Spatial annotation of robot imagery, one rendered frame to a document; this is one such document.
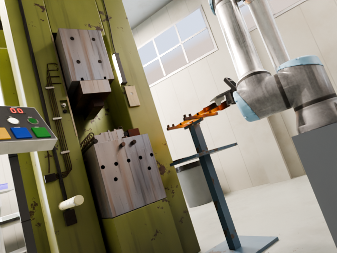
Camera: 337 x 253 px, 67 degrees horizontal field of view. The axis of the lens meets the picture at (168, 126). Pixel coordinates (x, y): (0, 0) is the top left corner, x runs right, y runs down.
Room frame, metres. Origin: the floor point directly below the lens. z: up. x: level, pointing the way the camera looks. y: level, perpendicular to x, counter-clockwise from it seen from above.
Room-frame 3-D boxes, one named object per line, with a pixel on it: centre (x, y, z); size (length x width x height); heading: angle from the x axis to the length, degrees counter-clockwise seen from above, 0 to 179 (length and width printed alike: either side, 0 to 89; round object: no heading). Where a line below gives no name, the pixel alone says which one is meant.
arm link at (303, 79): (0.97, -0.55, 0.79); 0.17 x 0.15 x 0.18; 65
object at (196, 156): (1.82, -0.18, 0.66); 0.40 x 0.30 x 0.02; 126
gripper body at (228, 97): (1.46, -0.43, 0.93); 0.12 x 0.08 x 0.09; 36
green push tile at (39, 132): (1.27, 0.64, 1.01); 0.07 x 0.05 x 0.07; 150
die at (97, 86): (1.81, 0.51, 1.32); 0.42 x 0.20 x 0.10; 35
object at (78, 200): (1.36, 0.62, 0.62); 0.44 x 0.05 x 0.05; 35
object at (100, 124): (2.09, 0.65, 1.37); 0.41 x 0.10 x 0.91; 125
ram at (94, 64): (1.83, 0.47, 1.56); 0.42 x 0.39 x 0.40; 35
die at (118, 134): (1.81, 0.51, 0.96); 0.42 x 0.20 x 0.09; 35
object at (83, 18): (1.95, 0.55, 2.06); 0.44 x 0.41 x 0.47; 35
